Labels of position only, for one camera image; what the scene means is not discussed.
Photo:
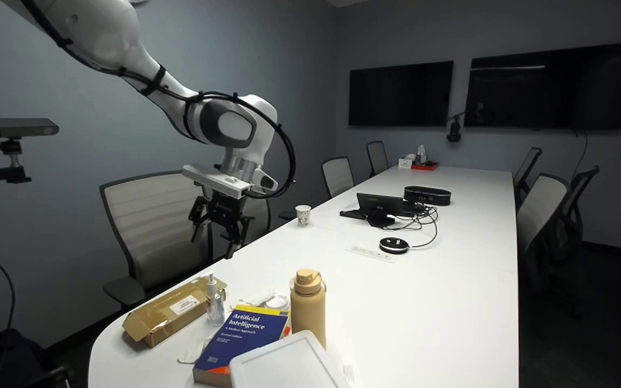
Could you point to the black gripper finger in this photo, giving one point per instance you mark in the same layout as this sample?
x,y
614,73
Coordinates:
x,y
198,217
242,232

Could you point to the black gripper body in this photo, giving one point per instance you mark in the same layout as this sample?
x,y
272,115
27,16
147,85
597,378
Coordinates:
x,y
219,208

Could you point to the clear square plastic bowl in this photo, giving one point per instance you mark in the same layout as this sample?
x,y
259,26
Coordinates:
x,y
289,363

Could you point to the large grey mesh office chair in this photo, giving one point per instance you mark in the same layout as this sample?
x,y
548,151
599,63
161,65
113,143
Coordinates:
x,y
145,223

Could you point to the white paper cup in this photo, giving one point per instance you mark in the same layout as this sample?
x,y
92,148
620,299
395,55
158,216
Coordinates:
x,y
303,213

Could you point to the clear hand sanitizer bottle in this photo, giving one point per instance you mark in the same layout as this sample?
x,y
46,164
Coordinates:
x,y
216,301

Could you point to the clear plastic packaging shell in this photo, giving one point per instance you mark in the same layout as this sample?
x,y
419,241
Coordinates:
x,y
278,301

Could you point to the tan insulated bottle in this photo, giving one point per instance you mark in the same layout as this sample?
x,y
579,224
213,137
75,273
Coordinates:
x,y
309,304

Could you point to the open cardboard box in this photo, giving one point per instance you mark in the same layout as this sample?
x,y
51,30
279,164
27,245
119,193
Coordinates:
x,y
161,315

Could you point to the blue textbook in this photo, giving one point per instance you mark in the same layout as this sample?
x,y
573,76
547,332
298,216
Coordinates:
x,y
242,337

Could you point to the clear plastic bag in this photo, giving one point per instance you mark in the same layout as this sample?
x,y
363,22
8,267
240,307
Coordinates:
x,y
193,351

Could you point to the black touch panel tablet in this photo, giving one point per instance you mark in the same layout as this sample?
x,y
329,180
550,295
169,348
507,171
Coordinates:
x,y
382,202

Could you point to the black round speakerphone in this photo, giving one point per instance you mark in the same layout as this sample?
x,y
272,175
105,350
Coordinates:
x,y
395,244

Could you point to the small white card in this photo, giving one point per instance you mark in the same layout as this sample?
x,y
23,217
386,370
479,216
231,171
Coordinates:
x,y
404,161

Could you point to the black video bar device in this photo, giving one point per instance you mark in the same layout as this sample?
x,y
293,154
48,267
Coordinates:
x,y
427,195

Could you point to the red tray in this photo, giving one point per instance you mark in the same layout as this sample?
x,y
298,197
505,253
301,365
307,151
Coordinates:
x,y
425,166

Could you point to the small white bottle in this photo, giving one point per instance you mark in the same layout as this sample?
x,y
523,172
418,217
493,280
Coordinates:
x,y
421,154

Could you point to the black bag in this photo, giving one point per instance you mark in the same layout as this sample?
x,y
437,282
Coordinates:
x,y
9,363

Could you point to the dark office chair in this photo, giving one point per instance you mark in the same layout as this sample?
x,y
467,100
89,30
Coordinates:
x,y
579,208
527,169

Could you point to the light mesh office chair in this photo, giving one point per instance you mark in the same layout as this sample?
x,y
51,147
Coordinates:
x,y
540,204

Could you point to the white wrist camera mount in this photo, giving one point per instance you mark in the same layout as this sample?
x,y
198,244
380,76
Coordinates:
x,y
214,180

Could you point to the grey stereo camera bar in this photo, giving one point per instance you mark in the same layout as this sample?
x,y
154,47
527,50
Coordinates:
x,y
9,128

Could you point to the smaller black wall television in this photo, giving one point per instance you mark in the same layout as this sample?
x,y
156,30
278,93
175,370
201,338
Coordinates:
x,y
399,96

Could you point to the larger black wall television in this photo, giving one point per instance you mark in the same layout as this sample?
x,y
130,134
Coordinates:
x,y
555,87

